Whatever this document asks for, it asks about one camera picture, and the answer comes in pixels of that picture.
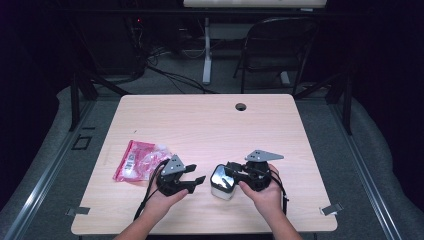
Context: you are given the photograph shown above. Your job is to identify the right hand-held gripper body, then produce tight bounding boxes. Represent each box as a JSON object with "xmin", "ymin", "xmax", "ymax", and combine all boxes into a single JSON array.
[{"xmin": 244, "ymin": 149, "xmax": 285, "ymax": 192}]

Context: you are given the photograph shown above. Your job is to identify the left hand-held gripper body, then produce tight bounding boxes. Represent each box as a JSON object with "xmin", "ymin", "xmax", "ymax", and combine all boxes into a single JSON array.
[{"xmin": 156, "ymin": 154, "xmax": 196, "ymax": 197}]

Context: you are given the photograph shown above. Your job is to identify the pink plastic snack bag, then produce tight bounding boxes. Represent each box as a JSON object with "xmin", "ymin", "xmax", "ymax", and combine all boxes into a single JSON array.
[{"xmin": 113, "ymin": 139, "xmax": 174, "ymax": 183}]

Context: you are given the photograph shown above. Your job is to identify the person's left hand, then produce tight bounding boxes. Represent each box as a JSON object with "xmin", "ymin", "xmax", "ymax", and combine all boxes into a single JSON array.
[{"xmin": 143, "ymin": 176, "xmax": 189, "ymax": 219}]

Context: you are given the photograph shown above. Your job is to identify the person's right hand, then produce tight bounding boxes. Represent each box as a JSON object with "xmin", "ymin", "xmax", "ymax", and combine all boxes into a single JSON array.
[{"xmin": 238, "ymin": 163, "xmax": 284, "ymax": 218}]

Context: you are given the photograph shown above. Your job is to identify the grey tape piece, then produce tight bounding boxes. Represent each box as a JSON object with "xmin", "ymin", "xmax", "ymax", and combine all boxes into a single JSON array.
[
  {"xmin": 319, "ymin": 203, "xmax": 344, "ymax": 217},
  {"xmin": 65, "ymin": 206, "xmax": 91, "ymax": 217}
]

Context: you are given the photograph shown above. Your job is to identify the black tape square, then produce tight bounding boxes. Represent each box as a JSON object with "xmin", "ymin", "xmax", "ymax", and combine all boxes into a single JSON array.
[{"xmin": 70, "ymin": 134, "xmax": 93, "ymax": 151}]

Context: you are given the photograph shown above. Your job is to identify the black folding chair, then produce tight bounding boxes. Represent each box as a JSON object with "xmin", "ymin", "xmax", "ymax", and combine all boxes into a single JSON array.
[{"xmin": 233, "ymin": 17, "xmax": 319, "ymax": 98}]

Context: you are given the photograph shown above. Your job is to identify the white desk leg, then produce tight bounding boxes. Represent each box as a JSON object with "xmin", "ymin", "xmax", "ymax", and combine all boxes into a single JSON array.
[{"xmin": 202, "ymin": 17, "xmax": 213, "ymax": 85}]

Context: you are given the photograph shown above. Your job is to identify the black metal stand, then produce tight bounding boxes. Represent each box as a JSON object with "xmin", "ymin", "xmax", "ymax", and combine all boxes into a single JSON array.
[
  {"xmin": 294, "ymin": 71, "xmax": 353, "ymax": 136},
  {"xmin": 69, "ymin": 66, "xmax": 129, "ymax": 132}
]

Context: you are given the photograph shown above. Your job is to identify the dark computer tower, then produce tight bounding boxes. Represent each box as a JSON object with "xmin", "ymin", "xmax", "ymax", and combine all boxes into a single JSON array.
[{"xmin": 83, "ymin": 16, "xmax": 144, "ymax": 76}]

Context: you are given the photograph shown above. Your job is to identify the white desk top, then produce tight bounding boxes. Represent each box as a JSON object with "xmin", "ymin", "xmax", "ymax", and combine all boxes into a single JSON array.
[{"xmin": 183, "ymin": 0, "xmax": 329, "ymax": 9}]

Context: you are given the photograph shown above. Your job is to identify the left hand-held gripper black cable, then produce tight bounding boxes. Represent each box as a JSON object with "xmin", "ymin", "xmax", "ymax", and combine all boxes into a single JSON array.
[{"xmin": 133, "ymin": 159, "xmax": 169, "ymax": 221}]

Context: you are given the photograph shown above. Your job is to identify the hand-held gripper black cable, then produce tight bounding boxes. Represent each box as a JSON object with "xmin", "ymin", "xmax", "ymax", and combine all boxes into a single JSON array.
[
  {"xmin": 269, "ymin": 169, "xmax": 289, "ymax": 216},
  {"xmin": 133, "ymin": 159, "xmax": 169, "ymax": 221}
]

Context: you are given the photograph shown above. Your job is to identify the right hand-held gripper black cable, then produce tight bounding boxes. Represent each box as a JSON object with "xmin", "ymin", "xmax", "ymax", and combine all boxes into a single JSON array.
[{"xmin": 269, "ymin": 169, "xmax": 289, "ymax": 216}]

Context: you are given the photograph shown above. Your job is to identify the black floor cables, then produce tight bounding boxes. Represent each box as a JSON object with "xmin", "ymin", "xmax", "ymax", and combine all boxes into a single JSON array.
[{"xmin": 146, "ymin": 46, "xmax": 218, "ymax": 95}]

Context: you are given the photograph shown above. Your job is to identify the metal floor rail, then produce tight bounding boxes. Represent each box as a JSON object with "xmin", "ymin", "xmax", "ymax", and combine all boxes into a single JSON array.
[
  {"xmin": 3, "ymin": 99, "xmax": 96, "ymax": 240},
  {"xmin": 328, "ymin": 99, "xmax": 403, "ymax": 240}
]

